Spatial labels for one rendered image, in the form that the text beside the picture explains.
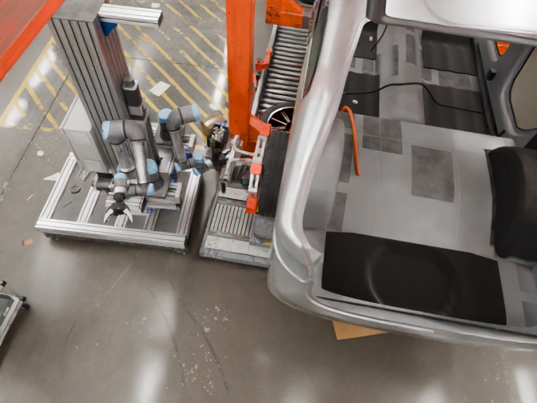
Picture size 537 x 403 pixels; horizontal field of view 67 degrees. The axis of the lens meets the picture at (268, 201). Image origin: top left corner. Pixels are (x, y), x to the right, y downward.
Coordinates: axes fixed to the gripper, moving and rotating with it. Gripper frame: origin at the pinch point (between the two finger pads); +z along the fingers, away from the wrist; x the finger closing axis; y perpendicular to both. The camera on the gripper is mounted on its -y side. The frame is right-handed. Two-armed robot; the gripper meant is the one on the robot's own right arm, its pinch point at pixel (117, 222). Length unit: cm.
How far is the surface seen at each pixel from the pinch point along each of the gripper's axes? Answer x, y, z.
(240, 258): -89, 104, -22
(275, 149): -101, -7, -50
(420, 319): -160, -15, 76
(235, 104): -81, 5, -106
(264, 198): -93, 15, -24
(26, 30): -10, -179, 79
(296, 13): -173, 33, -282
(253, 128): -99, 28, -104
